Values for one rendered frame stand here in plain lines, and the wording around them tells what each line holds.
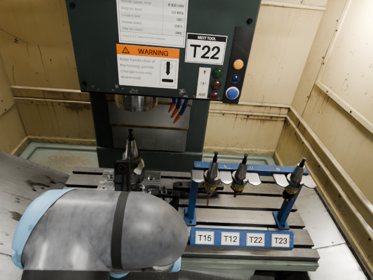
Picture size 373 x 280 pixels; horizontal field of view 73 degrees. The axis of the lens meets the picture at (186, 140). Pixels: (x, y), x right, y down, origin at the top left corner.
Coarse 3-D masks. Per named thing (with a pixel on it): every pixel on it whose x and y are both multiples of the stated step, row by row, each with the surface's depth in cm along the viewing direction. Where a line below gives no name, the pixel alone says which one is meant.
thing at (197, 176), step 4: (192, 172) 98; (196, 172) 98; (200, 172) 98; (192, 176) 96; (196, 176) 96; (200, 176) 96; (192, 180) 94; (196, 180) 94; (200, 180) 95; (204, 180) 95
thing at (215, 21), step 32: (96, 0) 56; (192, 0) 56; (224, 0) 56; (256, 0) 56; (96, 32) 60; (192, 32) 60; (224, 32) 60; (96, 64) 64; (192, 64) 64; (224, 64) 65; (160, 96) 70; (192, 96) 69
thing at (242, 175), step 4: (240, 164) 93; (244, 164) 92; (240, 168) 93; (244, 168) 93; (236, 172) 95; (240, 172) 94; (244, 172) 94; (236, 176) 96; (240, 176) 95; (244, 176) 95
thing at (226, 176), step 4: (220, 172) 99; (224, 172) 99; (228, 172) 99; (220, 176) 97; (224, 176) 97; (228, 176) 98; (220, 180) 95; (224, 180) 96; (228, 180) 96; (232, 180) 96
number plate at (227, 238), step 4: (224, 232) 107; (228, 232) 107; (232, 232) 107; (224, 236) 107; (228, 236) 107; (232, 236) 107; (236, 236) 107; (224, 240) 106; (228, 240) 107; (232, 240) 107; (236, 240) 107; (224, 244) 106; (228, 244) 106; (232, 244) 106; (236, 244) 107
